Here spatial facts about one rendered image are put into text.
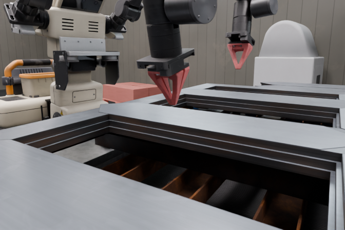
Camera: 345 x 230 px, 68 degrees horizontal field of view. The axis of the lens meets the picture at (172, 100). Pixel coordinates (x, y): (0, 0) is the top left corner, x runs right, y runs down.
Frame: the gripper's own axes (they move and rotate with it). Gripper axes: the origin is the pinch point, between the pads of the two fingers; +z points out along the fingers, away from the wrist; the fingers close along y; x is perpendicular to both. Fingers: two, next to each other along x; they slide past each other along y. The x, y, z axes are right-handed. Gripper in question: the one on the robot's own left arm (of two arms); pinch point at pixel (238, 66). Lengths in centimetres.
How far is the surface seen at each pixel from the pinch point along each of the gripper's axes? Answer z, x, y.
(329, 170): 23.6, -24.9, -22.7
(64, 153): 34, 56, -15
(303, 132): 17.7, -19.9, -13.5
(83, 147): 32, 55, -8
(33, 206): 28, 4, -59
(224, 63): -84, 138, 361
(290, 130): 17.4, -17.2, -12.9
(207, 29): -146, 174, 351
